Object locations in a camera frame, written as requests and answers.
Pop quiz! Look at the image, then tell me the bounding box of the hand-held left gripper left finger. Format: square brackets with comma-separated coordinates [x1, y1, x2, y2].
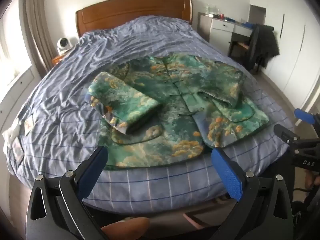
[26, 145, 109, 240]

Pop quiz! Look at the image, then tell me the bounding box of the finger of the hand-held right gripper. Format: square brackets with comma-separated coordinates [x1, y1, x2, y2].
[273, 124, 304, 155]
[294, 108, 320, 125]

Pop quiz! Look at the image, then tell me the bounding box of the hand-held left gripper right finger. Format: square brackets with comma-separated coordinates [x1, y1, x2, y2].
[211, 148, 293, 240]

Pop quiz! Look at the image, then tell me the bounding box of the green printed jacket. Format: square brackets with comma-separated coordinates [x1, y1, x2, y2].
[86, 52, 270, 171]

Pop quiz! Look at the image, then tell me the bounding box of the person's right hand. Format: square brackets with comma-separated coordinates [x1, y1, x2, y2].
[304, 170, 320, 191]

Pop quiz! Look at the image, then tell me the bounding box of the white wardrobe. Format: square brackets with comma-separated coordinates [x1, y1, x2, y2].
[264, 5, 320, 111]

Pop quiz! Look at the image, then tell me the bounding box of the person's bare leg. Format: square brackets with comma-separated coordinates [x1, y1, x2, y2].
[100, 217, 150, 240]

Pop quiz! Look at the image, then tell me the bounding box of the dark jacket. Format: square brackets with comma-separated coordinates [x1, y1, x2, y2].
[251, 24, 280, 68]

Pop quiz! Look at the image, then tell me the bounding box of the bed with blue checked sheet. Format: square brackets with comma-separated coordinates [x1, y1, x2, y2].
[4, 16, 296, 212]

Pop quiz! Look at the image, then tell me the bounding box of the wooden chair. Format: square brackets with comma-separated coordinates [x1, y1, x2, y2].
[234, 25, 266, 74]

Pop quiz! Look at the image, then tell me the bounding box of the white crumpled cloth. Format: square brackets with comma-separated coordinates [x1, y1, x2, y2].
[2, 124, 21, 146]

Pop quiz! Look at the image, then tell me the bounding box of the wooden nightstand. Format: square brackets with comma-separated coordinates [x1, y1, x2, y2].
[52, 54, 67, 67]

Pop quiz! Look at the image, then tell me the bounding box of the white and grey desk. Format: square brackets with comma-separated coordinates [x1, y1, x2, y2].
[197, 12, 253, 56]

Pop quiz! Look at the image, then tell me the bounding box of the clear glass vase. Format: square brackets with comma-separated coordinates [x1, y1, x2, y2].
[205, 4, 221, 18]

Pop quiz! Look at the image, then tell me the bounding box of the beige curtain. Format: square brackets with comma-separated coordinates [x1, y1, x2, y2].
[19, 0, 59, 75]

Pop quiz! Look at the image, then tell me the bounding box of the wooden headboard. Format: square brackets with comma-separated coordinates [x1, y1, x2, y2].
[75, 0, 193, 38]

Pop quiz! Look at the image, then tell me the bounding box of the white security camera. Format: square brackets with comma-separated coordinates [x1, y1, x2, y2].
[57, 37, 78, 55]

